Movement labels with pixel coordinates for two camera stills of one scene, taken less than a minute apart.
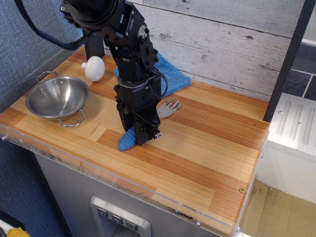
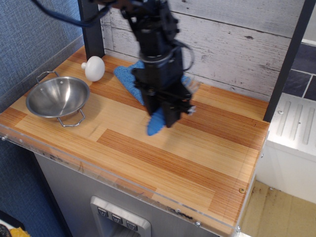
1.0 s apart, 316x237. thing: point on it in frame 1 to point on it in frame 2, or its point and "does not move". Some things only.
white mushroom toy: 94,67 does not move
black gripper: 140,105 to 161,79
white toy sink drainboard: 288,160 does not move
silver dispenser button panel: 113,220 does not move
